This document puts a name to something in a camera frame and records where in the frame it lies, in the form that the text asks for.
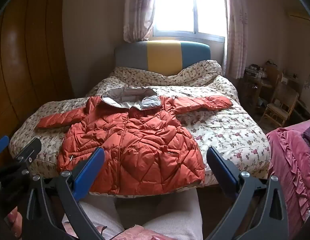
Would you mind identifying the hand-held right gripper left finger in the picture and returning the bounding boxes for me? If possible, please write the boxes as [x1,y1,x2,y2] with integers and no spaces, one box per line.
[25,147,106,240]

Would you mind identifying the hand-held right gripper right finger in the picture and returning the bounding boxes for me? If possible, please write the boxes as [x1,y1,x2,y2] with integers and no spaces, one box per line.
[204,146,290,240]

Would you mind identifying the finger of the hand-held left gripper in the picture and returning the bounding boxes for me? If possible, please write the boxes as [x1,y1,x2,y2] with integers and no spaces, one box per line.
[0,135,10,154]
[10,137,43,178]

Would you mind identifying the orange puffer jacket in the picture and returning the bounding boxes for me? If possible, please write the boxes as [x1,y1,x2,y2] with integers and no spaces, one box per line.
[36,86,234,196]

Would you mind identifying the person's left hand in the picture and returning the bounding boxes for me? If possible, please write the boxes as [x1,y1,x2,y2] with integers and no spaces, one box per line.
[5,210,23,240]

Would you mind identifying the floral quilt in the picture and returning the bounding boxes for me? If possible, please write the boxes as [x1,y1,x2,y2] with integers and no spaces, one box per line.
[8,60,272,198]

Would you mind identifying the person's legs in white pants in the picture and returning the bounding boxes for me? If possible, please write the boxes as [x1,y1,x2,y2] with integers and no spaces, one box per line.
[62,187,203,240]

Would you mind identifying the pink ruffled blanket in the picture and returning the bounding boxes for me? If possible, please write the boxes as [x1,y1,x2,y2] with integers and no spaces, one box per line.
[266,119,310,233]

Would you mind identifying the pink floral garment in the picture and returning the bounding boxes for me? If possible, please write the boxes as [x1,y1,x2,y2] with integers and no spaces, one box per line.
[62,224,170,240]

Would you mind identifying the rattan chair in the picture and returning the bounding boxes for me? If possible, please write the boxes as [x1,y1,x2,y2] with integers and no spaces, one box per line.
[260,82,299,128]

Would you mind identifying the brown wooden wardrobe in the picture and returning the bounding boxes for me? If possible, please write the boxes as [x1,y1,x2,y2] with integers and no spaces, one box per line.
[0,0,74,160]

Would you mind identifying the purple pillow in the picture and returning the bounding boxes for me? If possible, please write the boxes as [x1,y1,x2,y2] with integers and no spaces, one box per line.
[301,124,310,153]

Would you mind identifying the cluttered wooden desk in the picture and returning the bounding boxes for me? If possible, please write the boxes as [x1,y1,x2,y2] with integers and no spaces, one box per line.
[241,61,283,115]

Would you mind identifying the blue yellow bed headboard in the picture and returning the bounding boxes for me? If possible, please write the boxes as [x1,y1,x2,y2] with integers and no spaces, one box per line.
[114,40,212,77]

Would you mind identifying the window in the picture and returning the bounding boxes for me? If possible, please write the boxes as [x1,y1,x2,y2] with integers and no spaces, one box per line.
[152,0,227,40]

